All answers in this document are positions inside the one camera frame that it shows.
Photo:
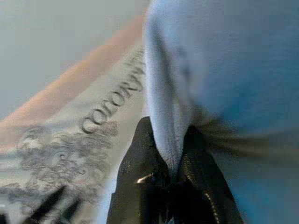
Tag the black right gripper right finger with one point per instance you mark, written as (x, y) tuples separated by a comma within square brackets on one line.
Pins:
[(203, 191)]

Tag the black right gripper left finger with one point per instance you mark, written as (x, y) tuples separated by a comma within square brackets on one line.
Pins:
[(140, 186)]

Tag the blue cloth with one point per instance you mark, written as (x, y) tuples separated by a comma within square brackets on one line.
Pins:
[(222, 58)]

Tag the grey patterned mattress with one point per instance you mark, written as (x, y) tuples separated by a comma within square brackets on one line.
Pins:
[(70, 151)]

